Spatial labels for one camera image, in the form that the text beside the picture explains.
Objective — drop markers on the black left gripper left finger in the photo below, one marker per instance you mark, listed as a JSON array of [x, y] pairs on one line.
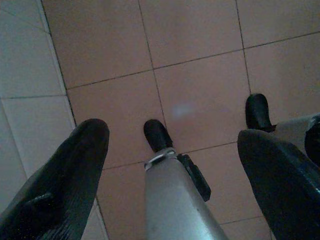
[[57, 190]]

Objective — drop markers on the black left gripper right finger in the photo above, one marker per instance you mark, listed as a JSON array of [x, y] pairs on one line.
[[282, 190]]

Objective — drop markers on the silver robot right leg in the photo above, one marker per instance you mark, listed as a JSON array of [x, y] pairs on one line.
[[290, 132]]

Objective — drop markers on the silver robot leg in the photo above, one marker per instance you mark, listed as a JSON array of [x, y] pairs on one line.
[[290, 132], [172, 200]]

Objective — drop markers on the black robot right foot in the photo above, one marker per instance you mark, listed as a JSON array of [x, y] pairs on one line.
[[257, 112]]

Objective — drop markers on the black robot foot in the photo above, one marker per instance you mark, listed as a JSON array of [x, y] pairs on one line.
[[257, 112], [156, 136]]

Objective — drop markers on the silver robot left leg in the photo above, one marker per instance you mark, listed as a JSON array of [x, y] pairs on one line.
[[172, 200]]

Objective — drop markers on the black robot left foot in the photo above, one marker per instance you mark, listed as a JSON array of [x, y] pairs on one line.
[[156, 136]]

